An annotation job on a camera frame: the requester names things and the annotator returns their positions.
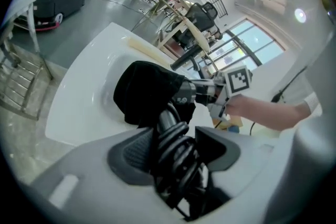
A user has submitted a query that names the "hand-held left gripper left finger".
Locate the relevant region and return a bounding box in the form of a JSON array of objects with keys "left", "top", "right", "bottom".
[{"left": 30, "top": 127, "right": 184, "bottom": 224}]

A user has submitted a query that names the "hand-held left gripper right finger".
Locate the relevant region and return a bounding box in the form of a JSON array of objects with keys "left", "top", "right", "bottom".
[{"left": 195, "top": 125, "right": 279, "bottom": 221}]

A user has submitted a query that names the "person's right forearm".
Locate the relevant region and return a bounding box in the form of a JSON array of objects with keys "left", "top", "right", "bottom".
[{"left": 227, "top": 94, "right": 307, "bottom": 132}]

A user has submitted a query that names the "black cloth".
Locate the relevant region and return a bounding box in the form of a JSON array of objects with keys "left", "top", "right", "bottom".
[{"left": 113, "top": 60, "right": 196, "bottom": 129}]

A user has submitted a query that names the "large window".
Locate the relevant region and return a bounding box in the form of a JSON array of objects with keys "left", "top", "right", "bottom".
[{"left": 199, "top": 18, "right": 286, "bottom": 74}]

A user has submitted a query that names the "thick black cable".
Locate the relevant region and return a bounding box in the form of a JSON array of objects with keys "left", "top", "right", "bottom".
[{"left": 271, "top": 67, "right": 308, "bottom": 103}]

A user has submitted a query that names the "metal sink stand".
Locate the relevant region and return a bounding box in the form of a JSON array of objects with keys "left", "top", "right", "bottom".
[{"left": 0, "top": 2, "right": 55, "bottom": 121}]

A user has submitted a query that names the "person's white shirt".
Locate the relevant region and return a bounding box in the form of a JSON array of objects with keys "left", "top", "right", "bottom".
[{"left": 272, "top": 0, "right": 336, "bottom": 218}]

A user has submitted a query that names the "round ceiling spotlight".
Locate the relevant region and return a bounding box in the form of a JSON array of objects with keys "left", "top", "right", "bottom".
[{"left": 294, "top": 8, "right": 307, "bottom": 23}]

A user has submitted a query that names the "black faucet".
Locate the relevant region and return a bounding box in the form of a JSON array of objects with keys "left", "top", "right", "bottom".
[{"left": 170, "top": 46, "right": 203, "bottom": 79}]

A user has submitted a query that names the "beige wooden strip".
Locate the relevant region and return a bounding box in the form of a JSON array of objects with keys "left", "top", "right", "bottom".
[{"left": 127, "top": 36, "right": 174, "bottom": 66}]

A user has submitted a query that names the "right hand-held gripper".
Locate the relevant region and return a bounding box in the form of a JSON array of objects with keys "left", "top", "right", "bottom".
[{"left": 188, "top": 65, "right": 254, "bottom": 121}]

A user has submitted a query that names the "black high-back office chair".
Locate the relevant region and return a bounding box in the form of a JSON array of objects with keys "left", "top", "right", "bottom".
[{"left": 174, "top": 2, "right": 224, "bottom": 48}]

